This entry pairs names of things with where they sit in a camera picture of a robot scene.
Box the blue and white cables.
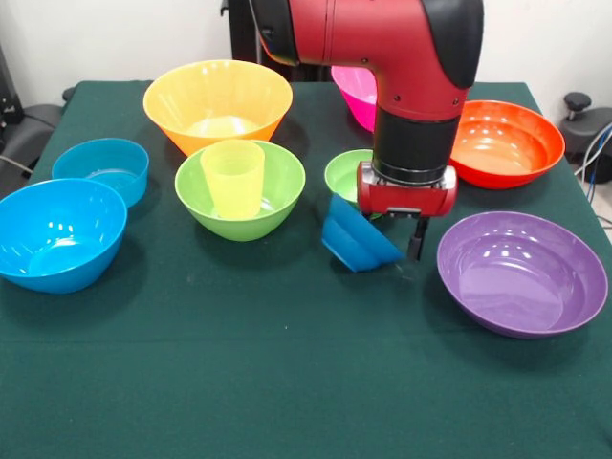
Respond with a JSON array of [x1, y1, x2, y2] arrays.
[[573, 121, 612, 229]]

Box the dark green tablecloth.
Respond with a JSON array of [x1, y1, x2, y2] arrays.
[[0, 79, 612, 459]]

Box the orange bowl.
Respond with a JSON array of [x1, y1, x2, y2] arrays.
[[142, 59, 295, 158]]

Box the pink bowl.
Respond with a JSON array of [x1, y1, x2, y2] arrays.
[[330, 65, 379, 134]]

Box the large green bowl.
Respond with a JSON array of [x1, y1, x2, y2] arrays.
[[174, 139, 307, 243]]

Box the red bowl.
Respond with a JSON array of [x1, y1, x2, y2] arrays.
[[448, 99, 567, 190]]

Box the small dark blue bowl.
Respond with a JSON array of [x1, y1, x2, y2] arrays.
[[320, 193, 406, 273]]

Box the yellow cup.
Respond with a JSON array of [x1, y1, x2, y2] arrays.
[[200, 139, 267, 221]]

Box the low ribbed blue bowl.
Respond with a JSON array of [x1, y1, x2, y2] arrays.
[[51, 138, 150, 209]]

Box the black equipment rack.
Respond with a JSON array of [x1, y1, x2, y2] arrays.
[[0, 45, 25, 128]]

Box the large light blue bowl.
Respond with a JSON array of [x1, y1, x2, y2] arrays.
[[0, 178, 129, 295]]

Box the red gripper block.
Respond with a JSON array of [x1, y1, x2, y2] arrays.
[[356, 161, 459, 263]]

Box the purple bowl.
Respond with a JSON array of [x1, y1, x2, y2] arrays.
[[436, 210, 609, 339]]

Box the grey cable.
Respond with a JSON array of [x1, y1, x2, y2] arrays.
[[0, 155, 34, 174]]

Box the small green bowl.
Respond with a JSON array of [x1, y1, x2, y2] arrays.
[[323, 148, 383, 221]]

